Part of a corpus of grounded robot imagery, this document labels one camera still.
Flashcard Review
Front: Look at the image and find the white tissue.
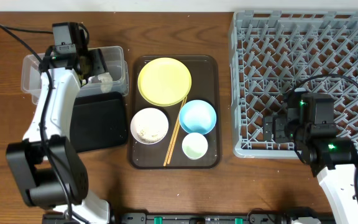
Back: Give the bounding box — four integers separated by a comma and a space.
98, 72, 113, 93

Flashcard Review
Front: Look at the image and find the small white cup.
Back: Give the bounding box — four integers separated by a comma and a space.
181, 133, 208, 160

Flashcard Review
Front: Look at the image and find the dark brown serving tray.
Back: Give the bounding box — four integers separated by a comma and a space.
128, 55, 221, 169

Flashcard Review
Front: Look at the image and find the grey dishwasher rack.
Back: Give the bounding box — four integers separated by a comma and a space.
228, 10, 358, 159

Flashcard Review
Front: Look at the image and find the white bowl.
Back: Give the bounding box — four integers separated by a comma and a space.
130, 108, 169, 144

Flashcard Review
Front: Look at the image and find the wooden chopstick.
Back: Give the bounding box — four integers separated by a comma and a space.
163, 96, 186, 167
165, 96, 188, 166

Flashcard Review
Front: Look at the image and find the black waste tray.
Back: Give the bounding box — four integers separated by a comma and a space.
70, 92, 128, 152

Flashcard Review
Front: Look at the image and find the clear plastic waste bin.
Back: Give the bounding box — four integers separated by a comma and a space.
21, 46, 129, 105

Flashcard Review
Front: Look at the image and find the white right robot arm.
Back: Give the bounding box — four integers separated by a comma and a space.
263, 88, 358, 223

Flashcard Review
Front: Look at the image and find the yellow plate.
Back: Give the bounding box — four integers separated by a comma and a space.
137, 57, 192, 106

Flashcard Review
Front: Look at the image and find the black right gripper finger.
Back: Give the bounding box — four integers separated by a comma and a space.
262, 116, 274, 141
274, 115, 288, 142

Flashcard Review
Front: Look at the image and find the light blue bowl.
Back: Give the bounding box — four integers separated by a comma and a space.
179, 100, 217, 135

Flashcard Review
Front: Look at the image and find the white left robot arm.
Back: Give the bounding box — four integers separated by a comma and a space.
6, 52, 111, 223

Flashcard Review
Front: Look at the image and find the pile of rice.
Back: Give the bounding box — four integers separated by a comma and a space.
136, 123, 165, 144

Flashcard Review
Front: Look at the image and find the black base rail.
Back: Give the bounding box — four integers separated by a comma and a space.
42, 207, 335, 224

